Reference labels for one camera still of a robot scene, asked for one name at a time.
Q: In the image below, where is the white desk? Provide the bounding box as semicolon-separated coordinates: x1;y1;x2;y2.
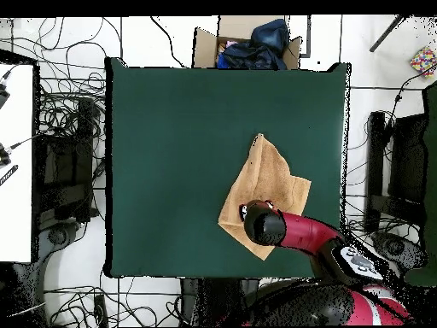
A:
0;62;35;264

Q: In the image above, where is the black device on desk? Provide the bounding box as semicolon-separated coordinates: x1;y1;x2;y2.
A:
0;83;11;110
0;141;13;168

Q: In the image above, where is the green covered side table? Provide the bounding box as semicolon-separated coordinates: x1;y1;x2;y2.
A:
404;81;437;288

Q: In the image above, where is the black striped strap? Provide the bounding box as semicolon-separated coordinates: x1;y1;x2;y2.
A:
0;164;20;187

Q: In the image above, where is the dark blue clothing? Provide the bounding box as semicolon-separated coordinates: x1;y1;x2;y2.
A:
216;18;291;71

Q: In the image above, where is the black rod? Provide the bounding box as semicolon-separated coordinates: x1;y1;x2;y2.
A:
369;15;409;53

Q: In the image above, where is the black cable tangle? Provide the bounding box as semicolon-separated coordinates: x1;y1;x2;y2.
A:
44;272;182;327
33;16;108;138

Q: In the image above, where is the dark green table cloth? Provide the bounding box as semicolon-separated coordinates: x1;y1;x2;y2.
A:
104;56;352;278

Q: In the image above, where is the black power strip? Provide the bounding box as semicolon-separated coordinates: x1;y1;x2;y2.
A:
92;294;109;328

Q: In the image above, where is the long black cable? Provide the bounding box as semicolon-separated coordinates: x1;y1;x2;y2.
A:
149;15;186;68

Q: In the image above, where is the tan terry towel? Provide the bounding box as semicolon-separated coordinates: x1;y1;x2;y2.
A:
217;132;312;261

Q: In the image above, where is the colourful patterned box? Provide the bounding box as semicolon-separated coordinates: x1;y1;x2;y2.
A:
409;45;437;78

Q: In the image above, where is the black chair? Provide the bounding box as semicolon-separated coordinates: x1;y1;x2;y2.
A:
35;97;102;226
363;110;428;228

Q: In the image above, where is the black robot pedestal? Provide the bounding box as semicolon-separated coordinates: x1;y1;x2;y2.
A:
180;277;260;327

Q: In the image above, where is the brown cardboard box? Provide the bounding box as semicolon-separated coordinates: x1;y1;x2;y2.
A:
192;15;303;71

